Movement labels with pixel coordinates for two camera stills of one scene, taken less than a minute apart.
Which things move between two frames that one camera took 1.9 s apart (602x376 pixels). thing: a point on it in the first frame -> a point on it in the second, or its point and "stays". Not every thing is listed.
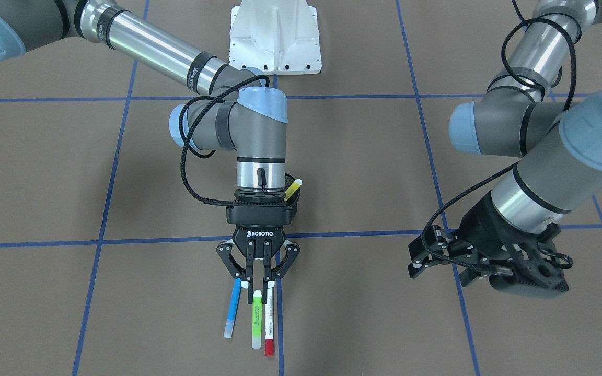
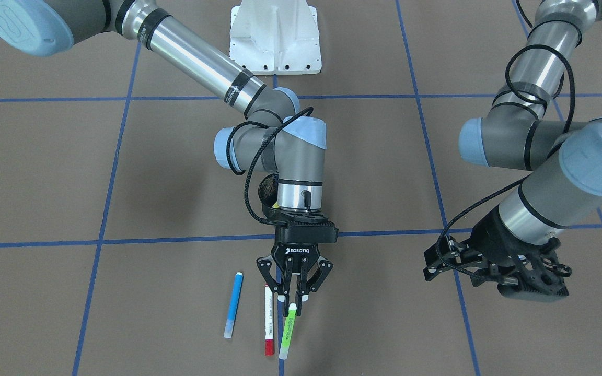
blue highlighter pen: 232,308 stays
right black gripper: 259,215 -> 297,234
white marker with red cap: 269,340 stays
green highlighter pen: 257,318 -> 283,351
